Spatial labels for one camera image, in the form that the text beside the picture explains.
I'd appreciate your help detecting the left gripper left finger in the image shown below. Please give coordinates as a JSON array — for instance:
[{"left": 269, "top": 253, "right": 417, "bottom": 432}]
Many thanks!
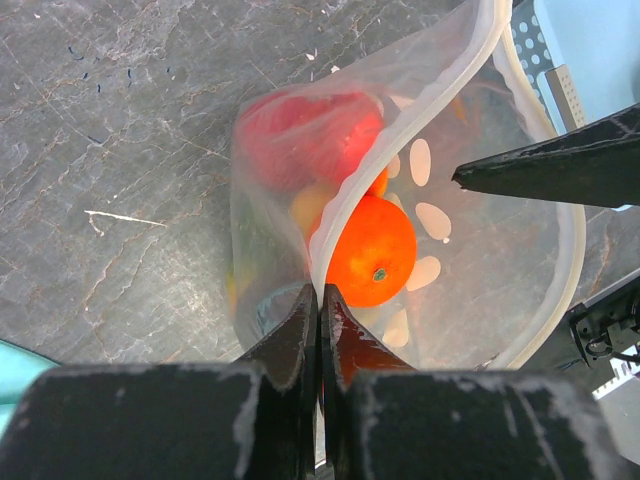
[{"left": 1, "top": 286, "right": 318, "bottom": 479}]

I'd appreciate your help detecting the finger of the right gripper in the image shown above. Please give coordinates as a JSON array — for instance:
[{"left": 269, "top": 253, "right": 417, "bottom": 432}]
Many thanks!
[{"left": 452, "top": 104, "right": 639, "bottom": 208}]

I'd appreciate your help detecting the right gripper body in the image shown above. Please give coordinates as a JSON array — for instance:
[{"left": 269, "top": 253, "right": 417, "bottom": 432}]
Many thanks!
[{"left": 524, "top": 271, "right": 639, "bottom": 391}]

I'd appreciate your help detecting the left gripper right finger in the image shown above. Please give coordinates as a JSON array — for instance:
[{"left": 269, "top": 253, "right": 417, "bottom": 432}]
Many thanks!
[{"left": 321, "top": 285, "right": 625, "bottom": 479}]

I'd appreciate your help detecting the orange tangerine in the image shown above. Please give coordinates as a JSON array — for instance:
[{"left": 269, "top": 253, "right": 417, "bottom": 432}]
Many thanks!
[{"left": 326, "top": 196, "right": 417, "bottom": 308}]

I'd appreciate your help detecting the yellow lemon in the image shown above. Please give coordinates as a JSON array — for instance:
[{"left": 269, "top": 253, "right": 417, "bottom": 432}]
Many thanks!
[{"left": 289, "top": 183, "right": 337, "bottom": 236}]

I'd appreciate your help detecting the red yellow peach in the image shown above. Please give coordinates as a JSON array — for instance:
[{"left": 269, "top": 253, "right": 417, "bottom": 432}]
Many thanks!
[{"left": 366, "top": 168, "right": 388, "bottom": 198}]

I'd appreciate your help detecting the clear dotted zip bag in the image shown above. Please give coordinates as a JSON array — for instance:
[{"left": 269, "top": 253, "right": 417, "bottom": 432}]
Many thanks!
[{"left": 230, "top": 1, "right": 586, "bottom": 369}]

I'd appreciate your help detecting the red apple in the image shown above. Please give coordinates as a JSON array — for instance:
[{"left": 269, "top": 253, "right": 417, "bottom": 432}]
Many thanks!
[{"left": 232, "top": 91, "right": 385, "bottom": 192}]

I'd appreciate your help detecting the blue plastic basket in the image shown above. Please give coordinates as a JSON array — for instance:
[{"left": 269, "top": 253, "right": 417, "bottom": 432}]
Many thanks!
[{"left": 511, "top": 1, "right": 639, "bottom": 134}]

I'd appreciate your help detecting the teal cloth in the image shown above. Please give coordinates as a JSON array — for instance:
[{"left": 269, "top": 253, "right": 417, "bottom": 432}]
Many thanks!
[{"left": 0, "top": 340, "right": 58, "bottom": 434}]

